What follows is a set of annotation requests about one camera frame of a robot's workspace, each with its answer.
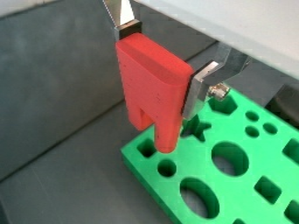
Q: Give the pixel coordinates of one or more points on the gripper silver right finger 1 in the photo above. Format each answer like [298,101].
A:
[207,81]

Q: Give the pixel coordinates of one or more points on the green shape-sorter block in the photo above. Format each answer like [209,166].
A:
[233,173]

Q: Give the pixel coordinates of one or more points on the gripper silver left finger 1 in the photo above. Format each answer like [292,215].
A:
[125,22]

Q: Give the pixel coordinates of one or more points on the red square-circle forked object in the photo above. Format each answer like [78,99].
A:
[155,78]

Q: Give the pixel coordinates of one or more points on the black curved fixture stand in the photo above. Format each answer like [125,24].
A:
[260,80]

